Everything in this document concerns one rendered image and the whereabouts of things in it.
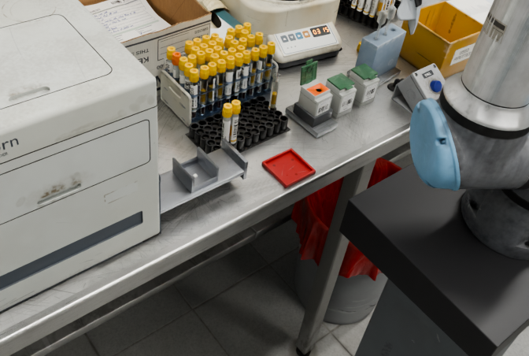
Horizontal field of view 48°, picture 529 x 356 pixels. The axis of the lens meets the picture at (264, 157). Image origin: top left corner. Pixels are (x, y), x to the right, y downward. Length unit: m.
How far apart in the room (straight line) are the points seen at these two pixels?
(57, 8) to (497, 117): 0.57
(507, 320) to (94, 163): 0.58
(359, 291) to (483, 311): 0.89
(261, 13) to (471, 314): 0.71
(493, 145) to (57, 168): 0.52
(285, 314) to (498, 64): 1.33
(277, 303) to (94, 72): 1.31
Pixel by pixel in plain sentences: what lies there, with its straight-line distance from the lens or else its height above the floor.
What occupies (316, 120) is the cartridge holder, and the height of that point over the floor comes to 0.91.
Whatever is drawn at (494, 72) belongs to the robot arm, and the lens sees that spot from 0.73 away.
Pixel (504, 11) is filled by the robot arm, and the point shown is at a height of 1.31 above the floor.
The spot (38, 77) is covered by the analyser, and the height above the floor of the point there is 1.17.
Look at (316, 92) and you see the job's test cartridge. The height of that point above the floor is 0.95.
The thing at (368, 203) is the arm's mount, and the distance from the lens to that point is 0.93.
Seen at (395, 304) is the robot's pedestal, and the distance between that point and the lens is 1.13.
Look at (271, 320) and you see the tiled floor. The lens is 1.89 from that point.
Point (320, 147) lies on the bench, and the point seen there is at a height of 0.87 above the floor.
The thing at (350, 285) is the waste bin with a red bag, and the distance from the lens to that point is 1.71.
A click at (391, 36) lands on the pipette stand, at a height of 0.98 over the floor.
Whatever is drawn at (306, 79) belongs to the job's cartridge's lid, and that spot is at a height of 0.96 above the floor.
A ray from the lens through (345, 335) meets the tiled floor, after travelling 1.91.
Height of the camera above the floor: 1.61
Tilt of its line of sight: 43 degrees down
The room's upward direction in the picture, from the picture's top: 9 degrees clockwise
